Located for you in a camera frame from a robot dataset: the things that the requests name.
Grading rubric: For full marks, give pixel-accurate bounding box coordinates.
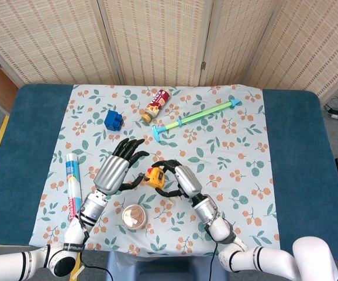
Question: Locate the green and blue toy pump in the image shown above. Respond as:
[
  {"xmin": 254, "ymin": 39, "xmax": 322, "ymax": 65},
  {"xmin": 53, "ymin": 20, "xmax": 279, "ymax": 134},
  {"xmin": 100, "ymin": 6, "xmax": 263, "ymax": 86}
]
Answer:
[{"xmin": 151, "ymin": 99, "xmax": 242, "ymax": 143}]

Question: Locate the red snack canister yellow cap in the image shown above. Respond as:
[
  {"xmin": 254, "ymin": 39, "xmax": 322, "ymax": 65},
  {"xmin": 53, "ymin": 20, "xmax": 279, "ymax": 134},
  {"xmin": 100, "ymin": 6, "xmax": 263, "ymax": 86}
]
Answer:
[{"xmin": 141, "ymin": 89, "xmax": 172, "ymax": 123}]

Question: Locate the blue toy building block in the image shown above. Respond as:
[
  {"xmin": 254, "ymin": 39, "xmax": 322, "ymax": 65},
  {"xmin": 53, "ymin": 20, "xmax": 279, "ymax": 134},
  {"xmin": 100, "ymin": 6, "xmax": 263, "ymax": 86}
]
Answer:
[{"xmin": 104, "ymin": 109, "xmax": 124, "ymax": 131}]

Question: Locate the woven folding screen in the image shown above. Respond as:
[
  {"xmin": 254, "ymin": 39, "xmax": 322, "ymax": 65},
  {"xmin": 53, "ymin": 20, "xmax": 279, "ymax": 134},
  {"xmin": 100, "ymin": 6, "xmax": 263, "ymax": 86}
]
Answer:
[{"xmin": 0, "ymin": 0, "xmax": 338, "ymax": 101}]

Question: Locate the yellow tape measure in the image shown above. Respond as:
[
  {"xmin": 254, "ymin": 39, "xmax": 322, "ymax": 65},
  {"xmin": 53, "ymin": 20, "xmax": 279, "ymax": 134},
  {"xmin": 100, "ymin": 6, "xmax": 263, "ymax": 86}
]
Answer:
[{"xmin": 137, "ymin": 166, "xmax": 178, "ymax": 204}]

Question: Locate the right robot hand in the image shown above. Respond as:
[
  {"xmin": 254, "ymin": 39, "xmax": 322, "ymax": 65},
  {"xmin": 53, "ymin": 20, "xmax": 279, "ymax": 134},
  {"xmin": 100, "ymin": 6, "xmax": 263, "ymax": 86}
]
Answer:
[{"xmin": 151, "ymin": 159, "xmax": 203, "ymax": 198}]

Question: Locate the white blue tube package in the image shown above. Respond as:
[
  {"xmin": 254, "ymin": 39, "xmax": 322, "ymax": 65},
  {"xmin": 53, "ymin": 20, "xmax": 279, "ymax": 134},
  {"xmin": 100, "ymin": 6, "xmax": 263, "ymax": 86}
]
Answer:
[{"xmin": 65, "ymin": 153, "xmax": 83, "ymax": 222}]

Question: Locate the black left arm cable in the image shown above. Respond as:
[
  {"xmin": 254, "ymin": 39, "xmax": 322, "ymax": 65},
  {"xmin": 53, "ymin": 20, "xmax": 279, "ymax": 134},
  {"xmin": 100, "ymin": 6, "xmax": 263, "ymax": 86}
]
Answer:
[{"xmin": 77, "ymin": 253, "xmax": 114, "ymax": 281}]

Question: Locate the floral patterned tablecloth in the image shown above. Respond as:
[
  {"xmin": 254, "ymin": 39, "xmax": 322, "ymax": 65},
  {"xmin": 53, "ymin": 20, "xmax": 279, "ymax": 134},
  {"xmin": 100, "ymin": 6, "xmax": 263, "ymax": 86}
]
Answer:
[{"xmin": 29, "ymin": 84, "xmax": 281, "ymax": 258}]

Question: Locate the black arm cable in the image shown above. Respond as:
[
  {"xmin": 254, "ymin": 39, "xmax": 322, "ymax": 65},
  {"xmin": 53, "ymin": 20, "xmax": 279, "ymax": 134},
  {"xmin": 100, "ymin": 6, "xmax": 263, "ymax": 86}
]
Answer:
[
  {"xmin": 209, "ymin": 241, "xmax": 218, "ymax": 281},
  {"xmin": 77, "ymin": 253, "xmax": 114, "ymax": 281}
]

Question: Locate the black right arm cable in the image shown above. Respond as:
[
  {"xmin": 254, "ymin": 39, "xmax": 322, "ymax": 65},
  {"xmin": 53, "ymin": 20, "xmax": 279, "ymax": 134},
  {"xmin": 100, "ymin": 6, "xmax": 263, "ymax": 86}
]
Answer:
[{"xmin": 209, "ymin": 241, "xmax": 218, "ymax": 281}]

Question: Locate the teal table cover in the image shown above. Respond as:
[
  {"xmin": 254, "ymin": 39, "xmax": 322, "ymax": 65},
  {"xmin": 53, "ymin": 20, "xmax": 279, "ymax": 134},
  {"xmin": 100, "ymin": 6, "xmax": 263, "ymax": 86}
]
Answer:
[{"xmin": 0, "ymin": 84, "xmax": 338, "ymax": 261}]

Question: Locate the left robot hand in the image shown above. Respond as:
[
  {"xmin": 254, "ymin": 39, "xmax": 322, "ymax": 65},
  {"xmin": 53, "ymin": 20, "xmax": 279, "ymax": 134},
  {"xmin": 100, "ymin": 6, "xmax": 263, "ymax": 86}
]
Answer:
[{"xmin": 94, "ymin": 138, "xmax": 149, "ymax": 196}]

